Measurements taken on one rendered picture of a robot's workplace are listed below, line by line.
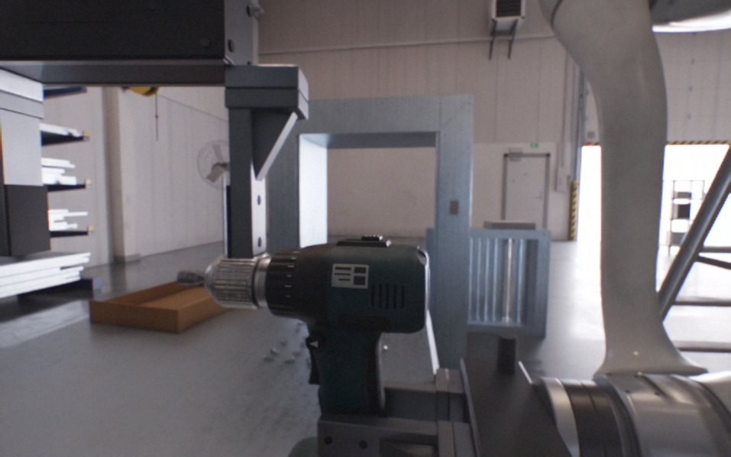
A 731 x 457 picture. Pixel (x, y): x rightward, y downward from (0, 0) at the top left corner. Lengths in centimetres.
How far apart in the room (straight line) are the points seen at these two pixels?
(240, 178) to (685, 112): 1152
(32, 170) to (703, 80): 1191
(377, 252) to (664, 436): 20
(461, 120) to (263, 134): 199
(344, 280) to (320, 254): 3
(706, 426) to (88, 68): 40
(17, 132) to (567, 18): 53
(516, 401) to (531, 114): 1022
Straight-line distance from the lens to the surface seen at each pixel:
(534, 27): 1106
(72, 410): 82
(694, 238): 173
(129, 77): 27
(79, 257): 500
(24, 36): 27
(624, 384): 31
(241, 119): 21
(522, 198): 1016
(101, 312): 126
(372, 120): 219
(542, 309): 304
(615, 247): 48
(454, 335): 226
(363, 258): 25
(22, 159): 29
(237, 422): 67
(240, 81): 22
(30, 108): 30
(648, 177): 47
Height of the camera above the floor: 99
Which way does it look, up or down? 5 degrees down
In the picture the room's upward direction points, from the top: straight up
